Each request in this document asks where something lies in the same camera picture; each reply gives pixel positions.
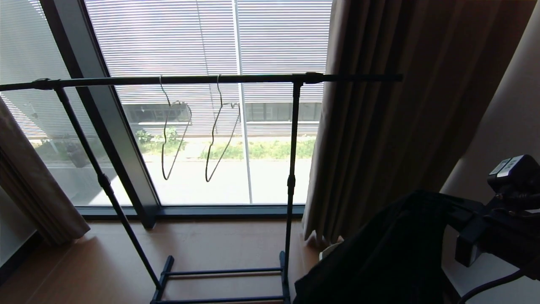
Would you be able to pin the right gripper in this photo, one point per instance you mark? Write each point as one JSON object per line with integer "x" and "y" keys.
{"x": 506, "y": 236}

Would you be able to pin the black garment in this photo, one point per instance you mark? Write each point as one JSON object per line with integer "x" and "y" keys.
{"x": 379, "y": 253}

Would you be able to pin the pink clothes hanger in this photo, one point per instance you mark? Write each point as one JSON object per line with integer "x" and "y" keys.
{"x": 214, "y": 135}
{"x": 165, "y": 139}

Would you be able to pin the black clothes rack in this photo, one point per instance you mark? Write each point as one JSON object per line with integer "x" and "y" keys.
{"x": 190, "y": 79}

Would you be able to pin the window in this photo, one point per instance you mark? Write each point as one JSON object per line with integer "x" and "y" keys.
{"x": 147, "y": 38}

